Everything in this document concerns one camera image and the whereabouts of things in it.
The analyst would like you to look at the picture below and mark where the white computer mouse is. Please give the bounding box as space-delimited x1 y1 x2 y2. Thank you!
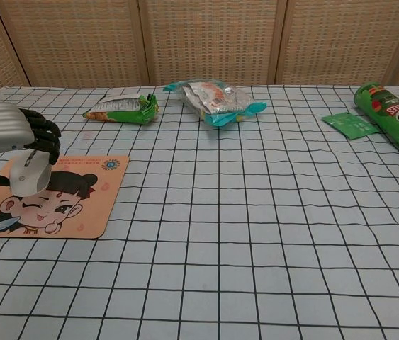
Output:
9 149 53 196

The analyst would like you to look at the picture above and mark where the orange cartoon girl mouse pad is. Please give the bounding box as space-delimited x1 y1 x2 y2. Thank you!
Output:
0 154 130 241

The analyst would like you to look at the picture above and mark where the green white snack bag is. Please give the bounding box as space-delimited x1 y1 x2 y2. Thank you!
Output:
82 93 160 125

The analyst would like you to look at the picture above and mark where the wooden rattan folding screen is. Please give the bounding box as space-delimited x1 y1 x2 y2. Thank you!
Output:
0 0 399 100

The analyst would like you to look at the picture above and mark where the teal clear snack bag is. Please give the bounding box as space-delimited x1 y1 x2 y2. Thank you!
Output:
163 79 268 128

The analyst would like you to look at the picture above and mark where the light blue checked tablecloth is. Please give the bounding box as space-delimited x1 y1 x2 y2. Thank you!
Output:
0 84 399 340

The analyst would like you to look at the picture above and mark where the small green sachet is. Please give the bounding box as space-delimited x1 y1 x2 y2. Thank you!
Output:
321 111 381 140

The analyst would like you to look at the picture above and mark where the green Pringles can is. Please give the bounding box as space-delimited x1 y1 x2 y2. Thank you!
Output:
353 81 399 155

